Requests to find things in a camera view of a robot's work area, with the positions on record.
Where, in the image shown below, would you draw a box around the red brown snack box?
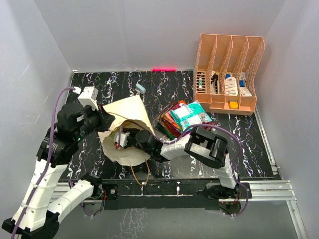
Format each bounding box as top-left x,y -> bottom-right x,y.
154,102 -> 173,126

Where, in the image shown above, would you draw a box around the pink tape strip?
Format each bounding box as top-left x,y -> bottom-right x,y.
152,67 -> 176,72

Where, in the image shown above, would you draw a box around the red Doritos chips bag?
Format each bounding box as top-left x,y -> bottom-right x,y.
161,119 -> 177,134

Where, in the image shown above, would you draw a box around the purple cable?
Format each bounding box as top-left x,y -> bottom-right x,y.
119,123 -> 242,180
9,87 -> 77,239

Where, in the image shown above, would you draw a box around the teal Fox's candy packet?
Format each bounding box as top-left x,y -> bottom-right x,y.
169,101 -> 212,131

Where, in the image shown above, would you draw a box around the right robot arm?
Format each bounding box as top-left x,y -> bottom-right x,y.
115,126 -> 241,201

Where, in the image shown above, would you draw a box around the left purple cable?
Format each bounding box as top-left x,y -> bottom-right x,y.
9,87 -> 77,239

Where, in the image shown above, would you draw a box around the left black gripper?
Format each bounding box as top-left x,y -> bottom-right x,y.
75,102 -> 116,140

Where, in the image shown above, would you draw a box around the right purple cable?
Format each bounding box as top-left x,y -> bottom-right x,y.
119,123 -> 242,180

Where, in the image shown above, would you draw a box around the colourful candy packet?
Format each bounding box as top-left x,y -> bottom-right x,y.
162,100 -> 186,131

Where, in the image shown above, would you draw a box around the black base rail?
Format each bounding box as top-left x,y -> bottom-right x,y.
102,178 -> 240,210

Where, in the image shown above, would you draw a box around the green chips bag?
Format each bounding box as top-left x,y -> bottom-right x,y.
156,123 -> 175,140

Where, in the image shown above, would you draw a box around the yellow sticky notes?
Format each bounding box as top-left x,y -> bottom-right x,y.
228,101 -> 239,110

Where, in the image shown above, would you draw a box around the white labelled bottle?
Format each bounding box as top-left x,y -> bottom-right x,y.
224,77 -> 238,96

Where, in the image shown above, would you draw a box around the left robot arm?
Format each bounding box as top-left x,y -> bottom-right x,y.
2,103 -> 115,239

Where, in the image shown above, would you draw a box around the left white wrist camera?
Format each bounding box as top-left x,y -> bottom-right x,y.
73,87 -> 99,111

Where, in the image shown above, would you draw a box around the purple snack packet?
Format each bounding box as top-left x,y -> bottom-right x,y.
171,126 -> 182,138

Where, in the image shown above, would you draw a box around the light blue stapler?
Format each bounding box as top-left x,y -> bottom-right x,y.
136,83 -> 146,94

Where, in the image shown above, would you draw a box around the orange desk organizer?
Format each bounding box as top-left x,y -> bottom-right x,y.
194,33 -> 265,116

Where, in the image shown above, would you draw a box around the brown paper bag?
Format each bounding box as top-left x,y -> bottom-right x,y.
99,95 -> 155,168

